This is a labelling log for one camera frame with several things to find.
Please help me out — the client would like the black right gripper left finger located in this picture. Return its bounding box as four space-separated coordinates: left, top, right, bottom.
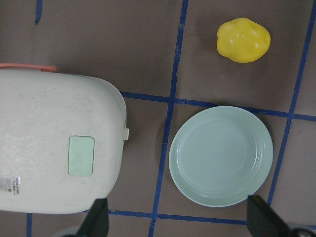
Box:
77 198 109 237

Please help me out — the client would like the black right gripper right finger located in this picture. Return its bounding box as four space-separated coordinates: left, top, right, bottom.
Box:
247 195 290 237

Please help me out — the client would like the white rice cooker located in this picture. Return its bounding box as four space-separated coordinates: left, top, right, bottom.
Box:
0 63 129 214

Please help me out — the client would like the green plate near cooker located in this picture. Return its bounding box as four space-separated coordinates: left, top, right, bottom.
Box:
169 106 274 207

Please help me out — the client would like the yellow plastic potato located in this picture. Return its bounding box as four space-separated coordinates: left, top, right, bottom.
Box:
216 18 271 63

